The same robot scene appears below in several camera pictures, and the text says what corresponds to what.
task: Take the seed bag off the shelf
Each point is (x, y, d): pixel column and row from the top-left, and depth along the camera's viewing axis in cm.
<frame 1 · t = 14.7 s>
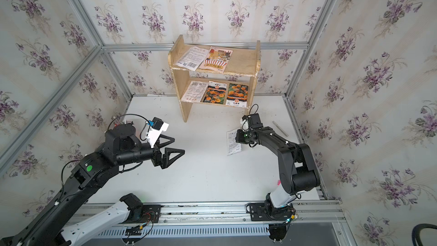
left hand: (179, 148, 59), fingers open
right hand: (237, 137, 93), fingers closed
white lower-shelf seed bag: (195, 91, 95), point 22 cm above the table
dark marigold seed bag: (215, 93, 94), point 22 cm above the table
orange marigold seed bag: (237, 95, 93), point 22 cm above the table
white text seed bag: (232, 146, 94), point 3 cm above the table

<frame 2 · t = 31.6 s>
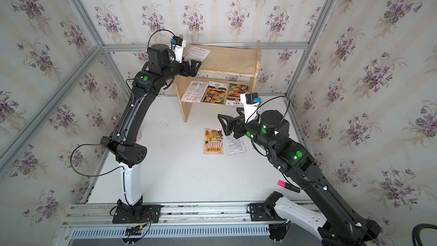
left hand: (192, 60, 73), fingers open
right hand: (230, 112, 58), fingers open
the named things where they were.

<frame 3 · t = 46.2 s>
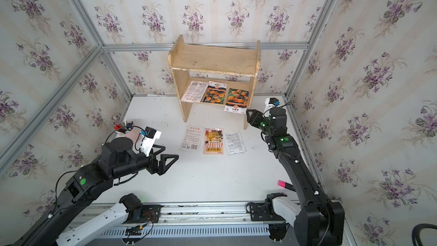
left hand: (173, 155, 62), fingers open
right hand: (251, 112, 78), fingers open
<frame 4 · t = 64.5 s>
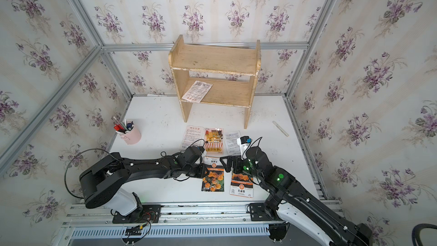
left hand: (210, 176, 83), fingers closed
right hand: (229, 159, 73), fingers open
dark marigold seed bag: (215, 181, 83), on the table
orange marigold seed bag: (241, 185, 83), on the table
the other named things where they were.

